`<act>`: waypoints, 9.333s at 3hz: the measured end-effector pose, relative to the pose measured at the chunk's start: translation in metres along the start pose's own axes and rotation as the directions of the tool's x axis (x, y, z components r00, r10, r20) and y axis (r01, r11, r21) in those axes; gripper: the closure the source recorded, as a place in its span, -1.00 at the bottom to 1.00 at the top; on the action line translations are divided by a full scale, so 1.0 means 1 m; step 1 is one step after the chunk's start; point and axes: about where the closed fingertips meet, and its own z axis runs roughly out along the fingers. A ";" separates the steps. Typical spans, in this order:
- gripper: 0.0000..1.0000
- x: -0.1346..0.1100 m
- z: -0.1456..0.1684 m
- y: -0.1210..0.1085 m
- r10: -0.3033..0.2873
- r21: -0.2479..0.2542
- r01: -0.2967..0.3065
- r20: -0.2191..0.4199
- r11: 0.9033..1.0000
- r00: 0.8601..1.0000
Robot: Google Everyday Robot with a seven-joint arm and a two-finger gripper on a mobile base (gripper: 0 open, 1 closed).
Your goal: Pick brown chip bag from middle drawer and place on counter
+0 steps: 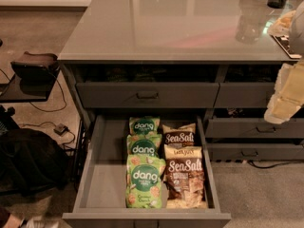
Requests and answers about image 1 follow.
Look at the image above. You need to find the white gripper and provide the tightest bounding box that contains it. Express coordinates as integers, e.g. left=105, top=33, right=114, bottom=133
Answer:
left=264, top=10, right=304, bottom=124

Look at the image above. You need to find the brown sea salt bag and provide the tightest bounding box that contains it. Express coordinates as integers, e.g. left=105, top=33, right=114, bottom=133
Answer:
left=162, top=123, right=196, bottom=148
left=164, top=145, right=205, bottom=209

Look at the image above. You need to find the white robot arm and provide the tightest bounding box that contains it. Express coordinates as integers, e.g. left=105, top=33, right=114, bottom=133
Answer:
left=264, top=10, right=304, bottom=124

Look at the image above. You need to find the grey top right drawer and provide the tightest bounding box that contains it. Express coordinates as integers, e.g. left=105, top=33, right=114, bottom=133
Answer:
left=214, top=82, right=275, bottom=108

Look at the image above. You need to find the grey counter cabinet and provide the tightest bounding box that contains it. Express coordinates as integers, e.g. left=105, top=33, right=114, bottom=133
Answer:
left=57, top=0, right=304, bottom=228

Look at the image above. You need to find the middle green dang bag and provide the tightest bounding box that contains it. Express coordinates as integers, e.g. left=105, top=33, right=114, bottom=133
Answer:
left=126, top=134, right=162, bottom=157

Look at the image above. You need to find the green dang bag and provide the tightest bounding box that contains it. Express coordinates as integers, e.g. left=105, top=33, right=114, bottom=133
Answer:
left=125, top=154, right=166, bottom=208
left=126, top=134, right=162, bottom=157
left=129, top=116, right=160, bottom=135

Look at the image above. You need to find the back green dang bag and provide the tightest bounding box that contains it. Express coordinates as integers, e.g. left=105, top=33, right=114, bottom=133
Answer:
left=129, top=116, right=160, bottom=135

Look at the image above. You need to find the front green dang bag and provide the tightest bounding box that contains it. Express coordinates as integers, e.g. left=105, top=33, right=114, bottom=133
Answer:
left=125, top=154, right=166, bottom=208

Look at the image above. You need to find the grey top left drawer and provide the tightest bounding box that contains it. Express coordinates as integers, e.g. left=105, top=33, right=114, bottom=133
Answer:
left=75, top=82, right=219, bottom=108

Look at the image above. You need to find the open grey middle drawer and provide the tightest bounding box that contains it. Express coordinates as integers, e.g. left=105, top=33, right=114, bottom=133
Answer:
left=63, top=115, right=231, bottom=228

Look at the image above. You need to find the checkered marker board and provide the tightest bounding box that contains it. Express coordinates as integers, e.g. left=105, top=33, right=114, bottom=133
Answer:
left=273, top=35, right=301, bottom=59

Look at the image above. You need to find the black power adapter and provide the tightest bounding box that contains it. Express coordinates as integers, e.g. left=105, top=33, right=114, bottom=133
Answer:
left=53, top=123, right=67, bottom=136

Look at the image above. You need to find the dark pouch on table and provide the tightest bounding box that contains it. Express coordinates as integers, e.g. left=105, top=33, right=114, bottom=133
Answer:
left=10, top=51, right=59, bottom=82

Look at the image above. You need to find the black backpack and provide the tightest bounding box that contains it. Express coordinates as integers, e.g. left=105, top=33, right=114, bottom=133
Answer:
left=0, top=128, right=68, bottom=196

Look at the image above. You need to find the black side table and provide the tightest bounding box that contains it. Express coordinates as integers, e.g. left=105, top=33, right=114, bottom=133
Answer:
left=0, top=74, right=56, bottom=103

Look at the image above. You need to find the person's shoe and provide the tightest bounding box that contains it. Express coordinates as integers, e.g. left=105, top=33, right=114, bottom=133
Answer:
left=19, top=218, right=59, bottom=228

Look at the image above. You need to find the black cable under cabinet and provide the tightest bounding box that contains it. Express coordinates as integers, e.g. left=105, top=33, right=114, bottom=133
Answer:
left=246, top=159, right=304, bottom=170

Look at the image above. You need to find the black floor cable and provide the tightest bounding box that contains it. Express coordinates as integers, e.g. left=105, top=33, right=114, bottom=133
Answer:
left=0, top=67, right=77, bottom=147

